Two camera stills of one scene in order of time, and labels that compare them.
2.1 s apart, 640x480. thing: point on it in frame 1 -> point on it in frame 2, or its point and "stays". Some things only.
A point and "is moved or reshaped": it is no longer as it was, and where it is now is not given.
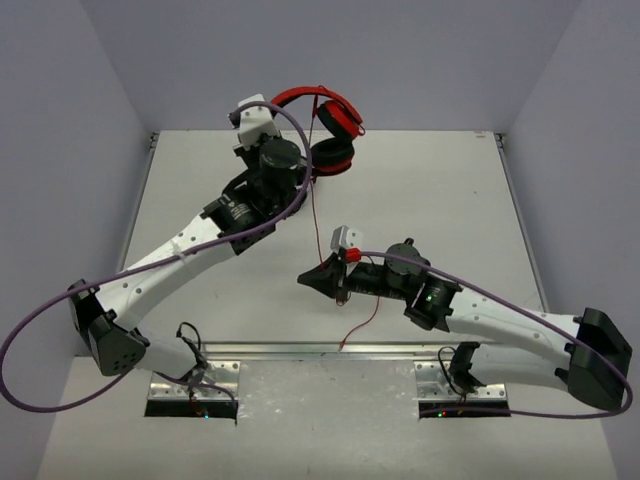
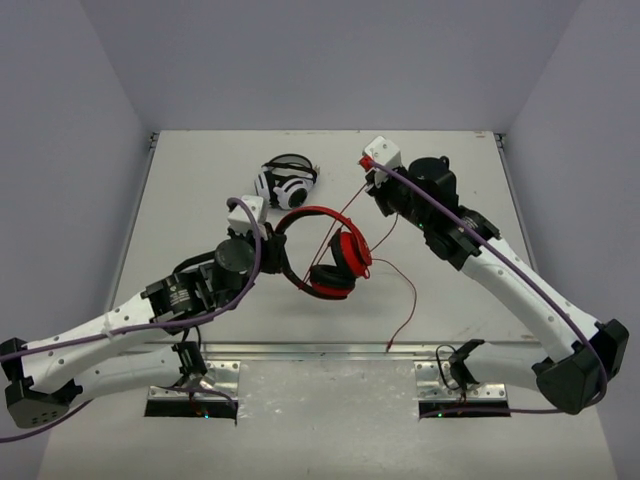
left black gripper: [243, 148] -> [273, 251]
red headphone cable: [319, 242] -> [373, 259]
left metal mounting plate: [212, 380] stays
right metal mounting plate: [434, 382] stays
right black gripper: [330, 279] -> [378, 190]
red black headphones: [331, 156] is moved or reshaped
